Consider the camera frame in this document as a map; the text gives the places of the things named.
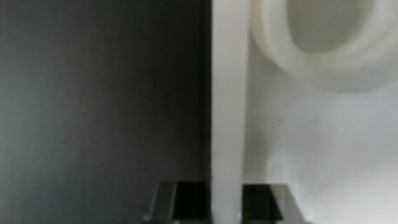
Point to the white square table top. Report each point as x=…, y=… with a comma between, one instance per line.
x=305, y=108

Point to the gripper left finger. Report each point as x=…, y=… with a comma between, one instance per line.
x=180, y=205

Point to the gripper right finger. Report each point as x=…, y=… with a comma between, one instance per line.
x=269, y=205

